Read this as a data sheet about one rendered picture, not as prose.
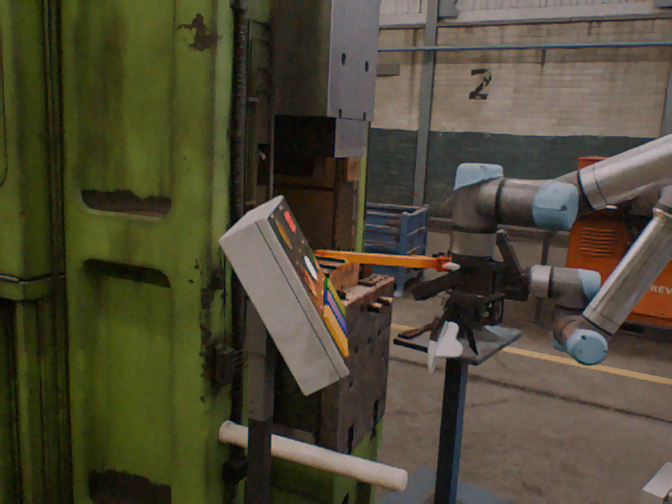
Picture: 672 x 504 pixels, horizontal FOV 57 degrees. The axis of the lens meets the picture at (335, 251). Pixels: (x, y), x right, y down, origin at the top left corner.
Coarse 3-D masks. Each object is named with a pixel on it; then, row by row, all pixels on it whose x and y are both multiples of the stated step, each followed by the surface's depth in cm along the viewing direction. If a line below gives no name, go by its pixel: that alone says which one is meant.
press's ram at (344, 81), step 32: (288, 0) 145; (320, 0) 142; (352, 0) 150; (288, 32) 147; (320, 32) 143; (352, 32) 153; (288, 64) 148; (320, 64) 144; (352, 64) 155; (288, 96) 149; (320, 96) 146; (352, 96) 157
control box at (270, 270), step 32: (256, 224) 92; (288, 224) 110; (256, 256) 93; (288, 256) 95; (256, 288) 94; (288, 288) 94; (320, 288) 111; (288, 320) 95; (320, 320) 95; (288, 352) 96; (320, 352) 96; (320, 384) 97
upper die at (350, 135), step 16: (288, 128) 156; (304, 128) 154; (320, 128) 152; (336, 128) 151; (352, 128) 160; (288, 144) 157; (304, 144) 155; (320, 144) 153; (336, 144) 152; (352, 144) 161
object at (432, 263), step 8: (328, 256) 169; (336, 256) 168; (344, 256) 167; (352, 256) 166; (360, 256) 165; (368, 256) 164; (376, 256) 163; (384, 256) 162; (392, 256) 162; (400, 256) 162; (440, 256) 159; (384, 264) 162; (392, 264) 161; (400, 264) 161; (408, 264) 160; (416, 264) 159; (424, 264) 158; (432, 264) 157; (440, 264) 155
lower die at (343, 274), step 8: (320, 256) 168; (320, 264) 163; (328, 264) 163; (336, 264) 163; (344, 264) 166; (352, 264) 171; (328, 272) 158; (336, 272) 161; (344, 272) 166; (352, 272) 171; (336, 280) 162; (344, 280) 167; (352, 280) 172; (336, 288) 163; (344, 288) 168
